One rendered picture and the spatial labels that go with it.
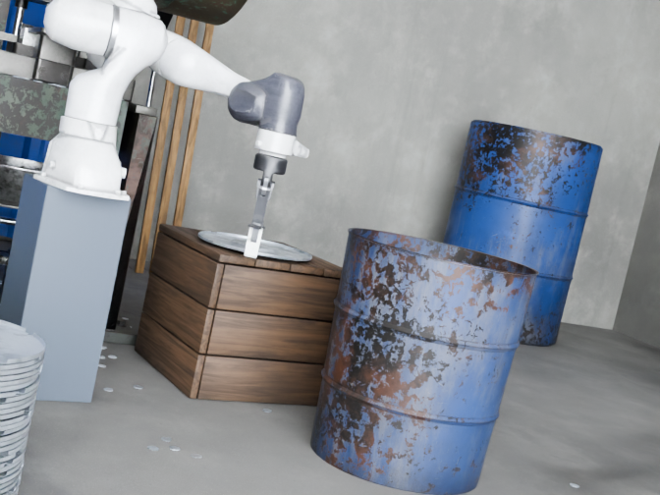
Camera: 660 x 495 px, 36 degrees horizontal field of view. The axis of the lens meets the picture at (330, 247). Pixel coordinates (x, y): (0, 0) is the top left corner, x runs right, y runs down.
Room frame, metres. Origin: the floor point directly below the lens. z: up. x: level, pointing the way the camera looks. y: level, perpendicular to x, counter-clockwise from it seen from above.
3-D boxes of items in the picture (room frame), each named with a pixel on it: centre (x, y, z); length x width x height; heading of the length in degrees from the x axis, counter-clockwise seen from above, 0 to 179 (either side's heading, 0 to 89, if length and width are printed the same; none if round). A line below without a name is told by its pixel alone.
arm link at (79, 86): (2.16, 0.52, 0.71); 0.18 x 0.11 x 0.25; 114
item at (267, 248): (2.51, 0.18, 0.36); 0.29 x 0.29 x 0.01
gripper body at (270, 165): (2.30, 0.17, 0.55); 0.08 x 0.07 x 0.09; 3
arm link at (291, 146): (2.32, 0.16, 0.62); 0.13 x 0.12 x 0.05; 93
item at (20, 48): (2.85, 0.89, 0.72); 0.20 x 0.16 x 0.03; 116
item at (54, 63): (2.69, 0.81, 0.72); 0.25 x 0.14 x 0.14; 26
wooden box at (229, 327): (2.57, 0.19, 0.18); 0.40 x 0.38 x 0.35; 32
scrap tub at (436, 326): (2.18, -0.24, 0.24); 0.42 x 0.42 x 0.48
